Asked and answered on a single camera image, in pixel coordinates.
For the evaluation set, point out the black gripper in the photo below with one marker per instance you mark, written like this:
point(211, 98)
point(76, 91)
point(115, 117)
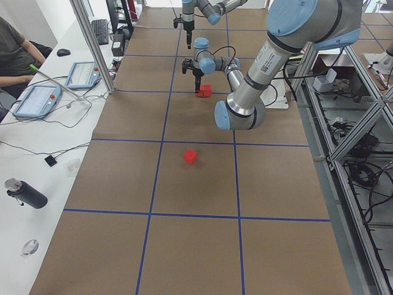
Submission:
point(197, 74)
point(188, 26)

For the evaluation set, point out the far teach pendant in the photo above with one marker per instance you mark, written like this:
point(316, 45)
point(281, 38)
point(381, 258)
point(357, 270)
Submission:
point(83, 75)

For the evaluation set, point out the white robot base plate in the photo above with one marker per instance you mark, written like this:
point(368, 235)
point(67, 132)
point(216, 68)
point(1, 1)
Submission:
point(274, 97)

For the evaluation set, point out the teach pendant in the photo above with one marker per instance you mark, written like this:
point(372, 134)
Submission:
point(83, 75)
point(38, 102)

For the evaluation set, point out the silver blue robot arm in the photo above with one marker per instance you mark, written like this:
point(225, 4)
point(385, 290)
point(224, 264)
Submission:
point(290, 25)
point(212, 13)

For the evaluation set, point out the black computer mouse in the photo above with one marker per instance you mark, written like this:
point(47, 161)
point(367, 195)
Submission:
point(63, 52)

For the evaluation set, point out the black water bottle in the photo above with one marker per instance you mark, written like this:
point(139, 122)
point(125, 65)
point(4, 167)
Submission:
point(25, 194)

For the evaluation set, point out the black keyboard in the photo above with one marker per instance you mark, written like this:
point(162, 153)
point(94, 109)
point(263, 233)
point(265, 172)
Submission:
point(100, 30)

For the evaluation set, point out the seated person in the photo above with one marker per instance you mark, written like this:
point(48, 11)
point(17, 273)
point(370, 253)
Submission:
point(17, 55)

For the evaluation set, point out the near teach pendant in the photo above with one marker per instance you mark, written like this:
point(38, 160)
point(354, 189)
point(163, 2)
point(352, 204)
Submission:
point(38, 102)

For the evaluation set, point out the aluminium frame post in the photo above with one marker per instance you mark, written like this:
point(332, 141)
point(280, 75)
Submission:
point(83, 20)

